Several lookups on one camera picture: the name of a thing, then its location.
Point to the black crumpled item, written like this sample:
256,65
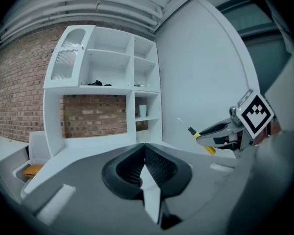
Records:
98,83

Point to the dark glass window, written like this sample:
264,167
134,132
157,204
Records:
259,40

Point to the white cup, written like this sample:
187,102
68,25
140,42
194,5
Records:
142,111

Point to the yellow and black screwdriver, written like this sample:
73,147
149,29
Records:
195,132

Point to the ribbed glass cabinet door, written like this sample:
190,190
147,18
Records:
66,60

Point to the orange item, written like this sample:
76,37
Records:
32,171

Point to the white shelf cabinet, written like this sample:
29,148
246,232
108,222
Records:
105,90

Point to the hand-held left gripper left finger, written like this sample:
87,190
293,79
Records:
112,177

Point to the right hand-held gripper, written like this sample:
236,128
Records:
256,114

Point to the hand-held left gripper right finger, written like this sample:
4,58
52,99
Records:
171,175

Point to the white side cabinet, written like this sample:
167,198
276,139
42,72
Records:
5,146

